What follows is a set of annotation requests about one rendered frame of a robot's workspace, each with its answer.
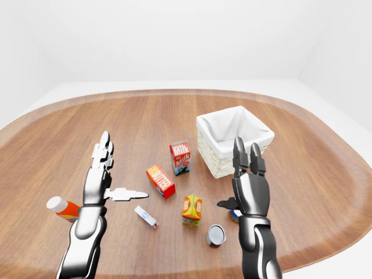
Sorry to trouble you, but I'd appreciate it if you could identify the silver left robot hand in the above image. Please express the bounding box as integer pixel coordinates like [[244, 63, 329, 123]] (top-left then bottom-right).
[[83, 130, 150, 208]]

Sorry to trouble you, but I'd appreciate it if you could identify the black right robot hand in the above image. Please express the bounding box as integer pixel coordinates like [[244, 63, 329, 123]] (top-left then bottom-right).
[[216, 136, 271, 217]]

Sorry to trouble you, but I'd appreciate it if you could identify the blue labelled soup tin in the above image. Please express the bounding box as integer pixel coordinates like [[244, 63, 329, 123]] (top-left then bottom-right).
[[228, 209, 242, 225]]

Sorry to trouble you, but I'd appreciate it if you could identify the white lined wicker basket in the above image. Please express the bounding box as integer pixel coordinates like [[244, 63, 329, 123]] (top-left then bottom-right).
[[196, 105, 276, 180]]

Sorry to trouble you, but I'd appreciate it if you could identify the silver topped tomato sauce tin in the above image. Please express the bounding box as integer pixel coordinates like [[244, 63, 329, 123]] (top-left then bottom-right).
[[206, 224, 227, 249]]

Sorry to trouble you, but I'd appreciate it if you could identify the orange bottle with white cap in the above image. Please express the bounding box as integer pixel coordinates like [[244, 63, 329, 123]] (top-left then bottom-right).
[[46, 196, 81, 224]]

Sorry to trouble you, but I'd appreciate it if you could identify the white cream cheese box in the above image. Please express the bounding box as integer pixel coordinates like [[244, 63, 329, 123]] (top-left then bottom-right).
[[134, 205, 159, 230]]

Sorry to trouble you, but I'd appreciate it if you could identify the orange juice carton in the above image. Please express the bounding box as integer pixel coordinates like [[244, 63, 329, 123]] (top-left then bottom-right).
[[181, 194, 203, 230]]

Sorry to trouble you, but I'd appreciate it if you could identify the orange butter box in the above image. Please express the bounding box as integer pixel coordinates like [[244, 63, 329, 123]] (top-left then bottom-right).
[[145, 164, 176, 200]]

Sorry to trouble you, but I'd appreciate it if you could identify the red milk carton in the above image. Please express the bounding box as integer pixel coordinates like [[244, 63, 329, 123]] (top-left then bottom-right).
[[169, 139, 191, 177]]

